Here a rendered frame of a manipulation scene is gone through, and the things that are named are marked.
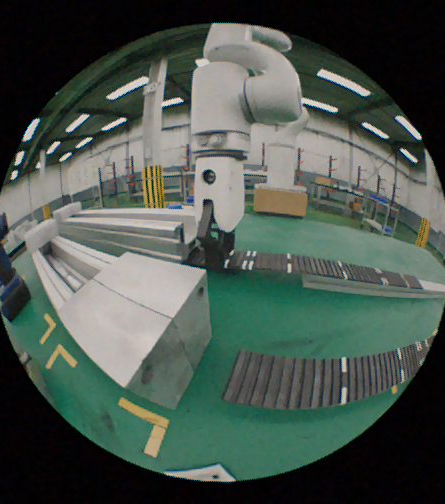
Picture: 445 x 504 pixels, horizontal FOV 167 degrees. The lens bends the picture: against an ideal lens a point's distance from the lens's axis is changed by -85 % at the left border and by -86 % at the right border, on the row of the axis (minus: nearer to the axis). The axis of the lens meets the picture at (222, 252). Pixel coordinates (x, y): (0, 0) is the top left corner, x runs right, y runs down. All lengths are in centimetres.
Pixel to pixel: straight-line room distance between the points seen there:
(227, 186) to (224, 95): 12
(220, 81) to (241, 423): 36
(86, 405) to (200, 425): 13
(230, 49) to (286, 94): 15
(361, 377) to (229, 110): 32
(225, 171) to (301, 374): 22
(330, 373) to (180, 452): 15
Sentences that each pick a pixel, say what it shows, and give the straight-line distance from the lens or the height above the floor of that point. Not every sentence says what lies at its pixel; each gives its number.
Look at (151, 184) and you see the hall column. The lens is 346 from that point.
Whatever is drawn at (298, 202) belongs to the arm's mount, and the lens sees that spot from 68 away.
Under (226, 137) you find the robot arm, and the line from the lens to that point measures 21.
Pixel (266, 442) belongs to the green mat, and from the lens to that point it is 17.
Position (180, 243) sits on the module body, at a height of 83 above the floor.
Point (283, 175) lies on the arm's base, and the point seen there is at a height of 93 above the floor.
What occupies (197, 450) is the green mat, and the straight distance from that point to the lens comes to 17.
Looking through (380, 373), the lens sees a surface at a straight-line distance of 21.
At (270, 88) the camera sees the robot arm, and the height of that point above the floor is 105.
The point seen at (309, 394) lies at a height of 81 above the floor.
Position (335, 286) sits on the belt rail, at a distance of 29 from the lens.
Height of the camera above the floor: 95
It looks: 29 degrees down
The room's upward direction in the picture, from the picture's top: straight up
